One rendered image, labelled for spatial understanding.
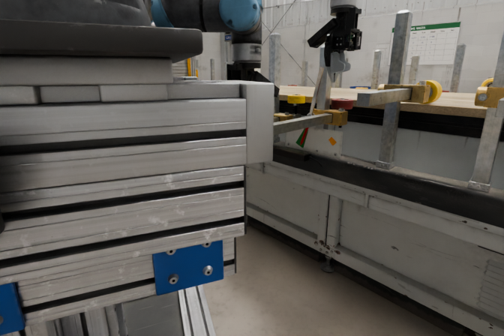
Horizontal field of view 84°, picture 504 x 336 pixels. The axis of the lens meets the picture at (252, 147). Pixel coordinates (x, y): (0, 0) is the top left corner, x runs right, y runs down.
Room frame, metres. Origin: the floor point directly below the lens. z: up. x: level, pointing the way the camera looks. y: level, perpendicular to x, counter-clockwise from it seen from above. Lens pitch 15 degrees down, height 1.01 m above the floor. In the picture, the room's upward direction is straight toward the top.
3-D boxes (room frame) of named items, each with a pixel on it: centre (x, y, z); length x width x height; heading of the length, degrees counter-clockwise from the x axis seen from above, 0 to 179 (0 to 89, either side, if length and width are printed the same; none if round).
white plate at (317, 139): (1.07, -0.23, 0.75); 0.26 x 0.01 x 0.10; 44
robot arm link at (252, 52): (0.73, 0.01, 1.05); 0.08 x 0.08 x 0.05
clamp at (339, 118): (1.05, -0.29, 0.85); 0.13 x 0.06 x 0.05; 44
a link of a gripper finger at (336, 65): (0.90, -0.26, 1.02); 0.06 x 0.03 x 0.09; 43
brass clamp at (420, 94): (0.87, -0.46, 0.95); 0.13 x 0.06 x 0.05; 44
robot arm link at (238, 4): (0.63, 0.04, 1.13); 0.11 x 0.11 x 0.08; 85
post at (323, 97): (1.07, -0.27, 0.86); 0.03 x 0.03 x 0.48; 44
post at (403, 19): (0.89, -0.44, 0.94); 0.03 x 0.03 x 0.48; 44
